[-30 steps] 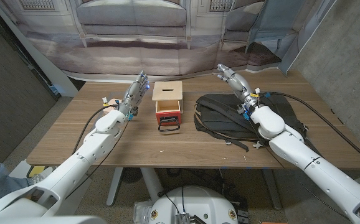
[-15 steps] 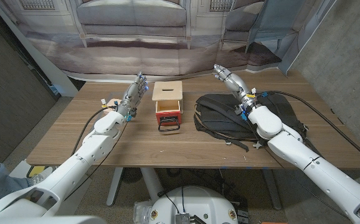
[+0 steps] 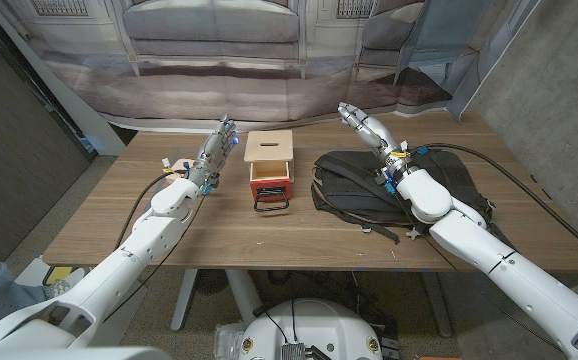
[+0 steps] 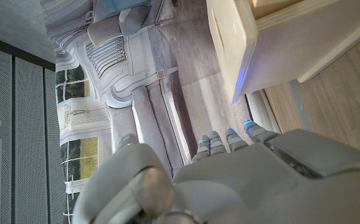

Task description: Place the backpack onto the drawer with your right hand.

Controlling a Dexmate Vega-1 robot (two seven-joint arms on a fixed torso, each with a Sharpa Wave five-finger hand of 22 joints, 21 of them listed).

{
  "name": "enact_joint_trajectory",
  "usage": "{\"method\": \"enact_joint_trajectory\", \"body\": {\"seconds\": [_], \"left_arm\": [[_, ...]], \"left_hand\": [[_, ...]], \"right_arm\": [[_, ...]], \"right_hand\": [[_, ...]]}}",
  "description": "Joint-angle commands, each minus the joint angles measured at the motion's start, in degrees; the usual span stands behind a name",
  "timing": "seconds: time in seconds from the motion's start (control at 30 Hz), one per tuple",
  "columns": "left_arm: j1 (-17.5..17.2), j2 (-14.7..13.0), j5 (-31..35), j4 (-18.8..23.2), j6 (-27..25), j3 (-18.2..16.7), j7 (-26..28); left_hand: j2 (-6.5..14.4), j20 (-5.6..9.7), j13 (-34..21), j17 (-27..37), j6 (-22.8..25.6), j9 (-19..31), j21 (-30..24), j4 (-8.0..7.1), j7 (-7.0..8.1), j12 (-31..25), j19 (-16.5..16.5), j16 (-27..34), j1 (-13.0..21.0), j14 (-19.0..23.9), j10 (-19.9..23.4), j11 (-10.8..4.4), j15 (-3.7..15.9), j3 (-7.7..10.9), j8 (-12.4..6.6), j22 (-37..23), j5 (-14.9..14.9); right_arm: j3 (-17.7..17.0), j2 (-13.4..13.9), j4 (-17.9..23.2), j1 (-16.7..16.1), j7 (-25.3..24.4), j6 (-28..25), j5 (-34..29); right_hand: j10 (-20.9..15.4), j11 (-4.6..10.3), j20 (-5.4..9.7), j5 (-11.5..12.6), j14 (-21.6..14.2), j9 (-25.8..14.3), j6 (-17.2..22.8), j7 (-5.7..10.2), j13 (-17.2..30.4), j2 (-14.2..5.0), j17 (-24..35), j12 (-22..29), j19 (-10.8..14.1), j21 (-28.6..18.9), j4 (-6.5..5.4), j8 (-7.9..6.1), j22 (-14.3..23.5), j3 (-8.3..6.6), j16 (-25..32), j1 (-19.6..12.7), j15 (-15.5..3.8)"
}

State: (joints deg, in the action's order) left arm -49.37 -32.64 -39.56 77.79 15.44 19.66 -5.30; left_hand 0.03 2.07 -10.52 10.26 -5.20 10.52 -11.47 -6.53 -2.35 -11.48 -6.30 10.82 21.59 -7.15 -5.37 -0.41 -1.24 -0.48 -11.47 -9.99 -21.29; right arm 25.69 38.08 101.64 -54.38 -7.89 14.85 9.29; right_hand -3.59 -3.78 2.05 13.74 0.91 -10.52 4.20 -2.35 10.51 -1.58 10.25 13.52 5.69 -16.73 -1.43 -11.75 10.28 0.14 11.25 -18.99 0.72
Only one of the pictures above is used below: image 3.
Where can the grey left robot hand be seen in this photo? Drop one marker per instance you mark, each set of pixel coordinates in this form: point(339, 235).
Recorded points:
point(214, 150)

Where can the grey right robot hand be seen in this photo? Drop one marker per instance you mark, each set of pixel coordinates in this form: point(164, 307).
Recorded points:
point(376, 131)

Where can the black backpack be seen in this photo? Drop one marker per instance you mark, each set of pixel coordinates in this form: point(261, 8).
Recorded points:
point(354, 190)

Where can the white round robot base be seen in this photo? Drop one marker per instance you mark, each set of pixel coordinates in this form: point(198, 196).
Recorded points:
point(314, 325)

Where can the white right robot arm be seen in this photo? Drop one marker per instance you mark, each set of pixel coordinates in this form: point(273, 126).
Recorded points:
point(509, 270)

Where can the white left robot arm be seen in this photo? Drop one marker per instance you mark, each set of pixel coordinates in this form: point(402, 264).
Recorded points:
point(119, 265)

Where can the wooden box with red drawer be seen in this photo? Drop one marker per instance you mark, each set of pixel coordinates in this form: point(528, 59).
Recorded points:
point(269, 187)

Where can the small wooden block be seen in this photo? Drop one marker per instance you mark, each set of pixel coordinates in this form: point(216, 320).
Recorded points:
point(181, 165)

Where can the wooden box with slot lid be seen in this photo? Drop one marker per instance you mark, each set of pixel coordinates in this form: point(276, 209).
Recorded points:
point(269, 145)

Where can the white table leg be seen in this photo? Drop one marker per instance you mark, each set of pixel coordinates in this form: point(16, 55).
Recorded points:
point(244, 295)
point(184, 300)

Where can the grey table leg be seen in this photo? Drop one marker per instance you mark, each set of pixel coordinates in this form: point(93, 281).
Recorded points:
point(436, 305)

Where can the clear plastic bag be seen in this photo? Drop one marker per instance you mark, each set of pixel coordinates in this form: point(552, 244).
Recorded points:
point(226, 340)

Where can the yellow flat item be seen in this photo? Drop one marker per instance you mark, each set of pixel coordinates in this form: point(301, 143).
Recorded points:
point(59, 275)

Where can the white backdrop frame post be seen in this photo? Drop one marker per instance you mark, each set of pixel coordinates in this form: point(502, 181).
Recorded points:
point(79, 112)

